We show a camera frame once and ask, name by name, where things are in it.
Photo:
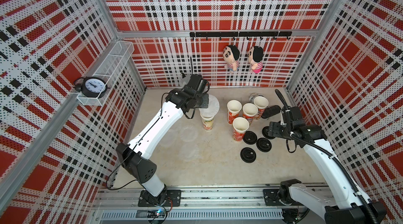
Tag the metal base rail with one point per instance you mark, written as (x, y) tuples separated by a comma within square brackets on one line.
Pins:
[(247, 204)]

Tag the translucent leak-proof paper sheet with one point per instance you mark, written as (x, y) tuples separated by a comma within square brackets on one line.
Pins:
[(212, 109)]

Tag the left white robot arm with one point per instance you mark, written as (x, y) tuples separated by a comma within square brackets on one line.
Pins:
[(134, 156)]

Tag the black lid near front cup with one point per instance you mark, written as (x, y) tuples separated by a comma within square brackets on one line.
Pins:
[(250, 138)]

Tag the silver alarm clock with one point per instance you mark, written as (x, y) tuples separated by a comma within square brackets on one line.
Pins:
[(252, 96)]

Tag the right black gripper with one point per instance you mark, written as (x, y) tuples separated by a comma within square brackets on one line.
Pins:
[(274, 129)]

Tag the black hook rail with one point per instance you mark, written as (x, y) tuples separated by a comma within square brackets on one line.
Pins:
[(273, 34)]

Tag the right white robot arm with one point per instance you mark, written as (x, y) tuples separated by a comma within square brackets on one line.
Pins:
[(350, 204)]

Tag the red paper cup back-right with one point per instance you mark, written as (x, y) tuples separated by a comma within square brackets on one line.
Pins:
[(261, 103)]

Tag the boy doll pink shirt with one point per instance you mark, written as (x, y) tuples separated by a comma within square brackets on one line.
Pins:
[(255, 56)]

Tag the black lid centre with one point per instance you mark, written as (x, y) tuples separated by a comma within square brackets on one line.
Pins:
[(264, 145)]

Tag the white wire basket shelf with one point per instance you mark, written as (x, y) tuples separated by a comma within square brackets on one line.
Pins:
[(112, 63)]

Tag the yellow-red paper cup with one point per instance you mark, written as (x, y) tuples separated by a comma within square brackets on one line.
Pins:
[(207, 120)]

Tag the black oblong case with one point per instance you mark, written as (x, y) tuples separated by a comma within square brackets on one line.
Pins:
[(271, 111)]

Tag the red paper cup middle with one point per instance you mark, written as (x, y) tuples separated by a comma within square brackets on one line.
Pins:
[(249, 111)]

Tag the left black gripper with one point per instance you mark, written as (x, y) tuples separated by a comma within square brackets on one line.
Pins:
[(205, 104)]

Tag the black round clock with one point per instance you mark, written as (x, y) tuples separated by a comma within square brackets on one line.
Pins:
[(91, 87)]

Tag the boy doll striped shirt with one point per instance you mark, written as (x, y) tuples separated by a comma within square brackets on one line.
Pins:
[(231, 56)]

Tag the red paper cup back-left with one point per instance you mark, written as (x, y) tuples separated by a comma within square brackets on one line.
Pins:
[(233, 107)]

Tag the red paper cup front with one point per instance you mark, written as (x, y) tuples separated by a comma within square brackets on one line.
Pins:
[(240, 127)]

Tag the grey white husky plush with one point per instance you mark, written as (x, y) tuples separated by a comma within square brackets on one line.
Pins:
[(185, 79)]

